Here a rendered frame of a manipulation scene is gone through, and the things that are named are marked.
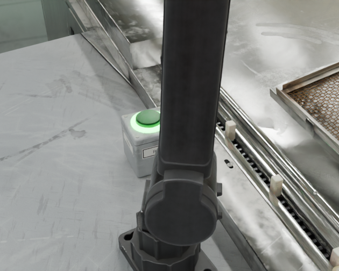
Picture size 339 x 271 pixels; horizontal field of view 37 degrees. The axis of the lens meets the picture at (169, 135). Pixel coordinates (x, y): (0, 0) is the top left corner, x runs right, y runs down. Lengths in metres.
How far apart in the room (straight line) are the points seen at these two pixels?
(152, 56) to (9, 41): 2.21
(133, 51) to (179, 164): 0.47
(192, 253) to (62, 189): 0.26
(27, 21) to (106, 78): 2.34
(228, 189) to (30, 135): 0.37
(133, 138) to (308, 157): 0.29
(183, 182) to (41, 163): 0.39
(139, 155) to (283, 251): 0.26
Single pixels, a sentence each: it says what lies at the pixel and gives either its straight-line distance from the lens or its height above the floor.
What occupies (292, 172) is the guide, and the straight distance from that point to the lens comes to 0.75.
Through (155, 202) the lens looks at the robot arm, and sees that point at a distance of 0.53.
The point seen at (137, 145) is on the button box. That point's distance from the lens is 0.75.
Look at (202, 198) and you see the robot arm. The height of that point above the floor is 0.98.
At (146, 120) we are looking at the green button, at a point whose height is 0.91.
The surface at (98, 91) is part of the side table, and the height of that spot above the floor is 0.82.
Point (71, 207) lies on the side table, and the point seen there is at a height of 0.82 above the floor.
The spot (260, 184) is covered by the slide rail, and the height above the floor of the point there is 0.85.
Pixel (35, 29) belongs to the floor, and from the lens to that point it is 3.23.
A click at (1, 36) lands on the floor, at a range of 3.22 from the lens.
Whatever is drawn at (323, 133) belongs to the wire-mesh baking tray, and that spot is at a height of 0.90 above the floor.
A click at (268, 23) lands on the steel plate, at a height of 0.82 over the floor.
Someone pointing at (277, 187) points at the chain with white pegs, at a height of 0.86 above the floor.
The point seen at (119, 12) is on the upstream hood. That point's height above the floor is 0.92.
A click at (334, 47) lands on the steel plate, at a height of 0.82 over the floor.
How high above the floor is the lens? 1.35
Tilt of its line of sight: 38 degrees down
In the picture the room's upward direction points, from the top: 2 degrees counter-clockwise
